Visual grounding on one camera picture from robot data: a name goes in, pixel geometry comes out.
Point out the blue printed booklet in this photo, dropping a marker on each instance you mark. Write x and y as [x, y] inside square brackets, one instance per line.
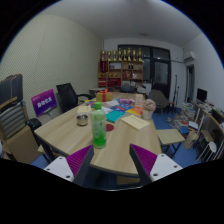
[120, 106]

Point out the brown cardboard box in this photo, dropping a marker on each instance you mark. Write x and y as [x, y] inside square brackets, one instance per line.
[23, 145]

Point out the teal book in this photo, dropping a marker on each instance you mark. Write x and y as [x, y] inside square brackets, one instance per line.
[115, 116]

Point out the white round stool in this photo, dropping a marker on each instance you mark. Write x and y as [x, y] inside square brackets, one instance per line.
[211, 146]

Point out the black computer monitor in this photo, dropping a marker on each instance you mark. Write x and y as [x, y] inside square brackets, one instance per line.
[201, 94]

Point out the wooden shelf unit with trophies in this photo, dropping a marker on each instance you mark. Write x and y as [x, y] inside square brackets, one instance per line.
[120, 70]

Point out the small wooden side table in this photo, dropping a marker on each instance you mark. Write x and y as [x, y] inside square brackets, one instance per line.
[170, 136]

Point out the gift box with red ribbon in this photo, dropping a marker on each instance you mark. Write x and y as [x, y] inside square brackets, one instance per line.
[104, 96]

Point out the pile of books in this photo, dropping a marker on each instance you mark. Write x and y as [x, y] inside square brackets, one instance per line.
[185, 115]

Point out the green drink bottle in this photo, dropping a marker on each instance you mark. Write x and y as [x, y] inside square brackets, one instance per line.
[98, 128]

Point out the tan flat book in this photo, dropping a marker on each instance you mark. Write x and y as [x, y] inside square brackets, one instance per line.
[135, 122]

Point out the red and yellow booklet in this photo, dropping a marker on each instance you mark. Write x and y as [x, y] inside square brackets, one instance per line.
[134, 111]

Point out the small standing card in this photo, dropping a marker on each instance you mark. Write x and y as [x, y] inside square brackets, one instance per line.
[139, 100]

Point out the dark glass door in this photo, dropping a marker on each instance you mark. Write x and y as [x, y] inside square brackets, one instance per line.
[160, 70]

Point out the potted pink flowers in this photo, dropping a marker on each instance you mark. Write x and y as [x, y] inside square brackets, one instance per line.
[148, 110]

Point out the grey armchair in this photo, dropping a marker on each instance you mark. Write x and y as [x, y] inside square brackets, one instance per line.
[158, 99]

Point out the flat round red coaster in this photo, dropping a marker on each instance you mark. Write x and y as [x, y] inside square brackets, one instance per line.
[110, 127]

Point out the black tripod stand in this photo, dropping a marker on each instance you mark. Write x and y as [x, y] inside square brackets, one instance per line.
[176, 91]

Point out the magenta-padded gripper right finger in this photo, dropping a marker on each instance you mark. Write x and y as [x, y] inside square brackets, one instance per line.
[163, 165]

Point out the white air conditioner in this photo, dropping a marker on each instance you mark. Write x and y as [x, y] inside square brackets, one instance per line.
[189, 55]

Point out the cluttered wooden wall desk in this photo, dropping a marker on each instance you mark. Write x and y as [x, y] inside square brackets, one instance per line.
[213, 116]

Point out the wooden chair with striped cushion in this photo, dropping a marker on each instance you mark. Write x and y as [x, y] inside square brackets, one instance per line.
[13, 120]

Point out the white paper sheets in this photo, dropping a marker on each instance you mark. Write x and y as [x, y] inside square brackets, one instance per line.
[106, 109]

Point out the beige book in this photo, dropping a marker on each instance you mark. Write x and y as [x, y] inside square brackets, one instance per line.
[84, 109]

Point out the black office chair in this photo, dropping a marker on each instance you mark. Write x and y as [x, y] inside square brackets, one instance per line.
[67, 96]

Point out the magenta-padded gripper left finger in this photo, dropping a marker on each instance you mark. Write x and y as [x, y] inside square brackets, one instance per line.
[60, 166]

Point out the black bag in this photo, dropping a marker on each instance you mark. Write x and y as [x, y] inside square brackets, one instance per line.
[33, 125]

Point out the purple sign board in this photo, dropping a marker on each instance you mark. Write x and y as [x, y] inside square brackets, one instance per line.
[43, 102]

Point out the small metal cup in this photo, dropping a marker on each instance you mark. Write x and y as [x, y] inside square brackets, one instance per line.
[82, 120]

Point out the pink box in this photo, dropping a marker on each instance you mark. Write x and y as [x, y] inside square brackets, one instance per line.
[126, 100]

